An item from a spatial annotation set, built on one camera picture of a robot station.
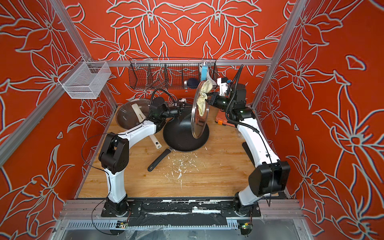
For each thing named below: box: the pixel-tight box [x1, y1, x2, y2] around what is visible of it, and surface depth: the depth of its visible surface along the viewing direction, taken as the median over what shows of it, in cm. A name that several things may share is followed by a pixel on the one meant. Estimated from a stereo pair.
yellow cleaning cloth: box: [197, 79, 213, 117], surface depth 71 cm
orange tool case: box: [215, 109, 236, 127], surface depth 106 cm
